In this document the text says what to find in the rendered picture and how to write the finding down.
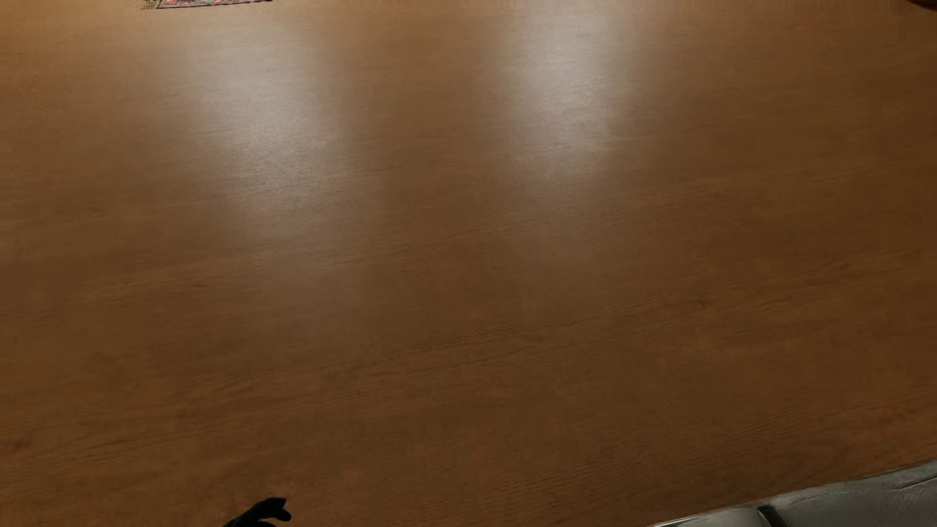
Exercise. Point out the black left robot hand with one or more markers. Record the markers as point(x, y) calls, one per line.
point(263, 514)

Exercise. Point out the patterned colourful rug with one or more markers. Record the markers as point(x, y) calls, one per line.
point(209, 3)

